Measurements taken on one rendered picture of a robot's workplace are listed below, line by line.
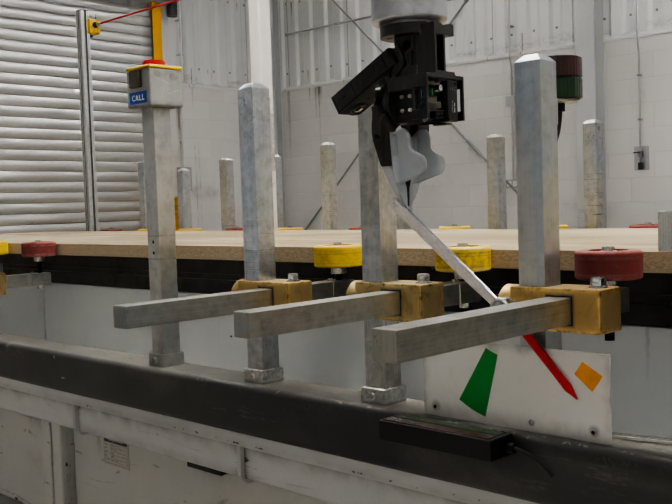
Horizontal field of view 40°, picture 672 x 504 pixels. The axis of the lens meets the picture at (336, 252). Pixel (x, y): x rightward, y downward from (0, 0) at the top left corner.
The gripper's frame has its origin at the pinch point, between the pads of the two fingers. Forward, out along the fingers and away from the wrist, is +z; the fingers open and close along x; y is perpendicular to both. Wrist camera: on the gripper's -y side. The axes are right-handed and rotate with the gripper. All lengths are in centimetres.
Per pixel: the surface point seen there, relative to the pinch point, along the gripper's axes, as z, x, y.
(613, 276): 10.3, 13.7, 20.4
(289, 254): 9, 25, -48
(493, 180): -4, 115, -66
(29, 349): 28, 4, -105
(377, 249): 6.9, 6.1, -9.7
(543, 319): 13.8, -0.4, 19.6
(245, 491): 58, 31, -70
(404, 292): 12.5, 5.4, -4.6
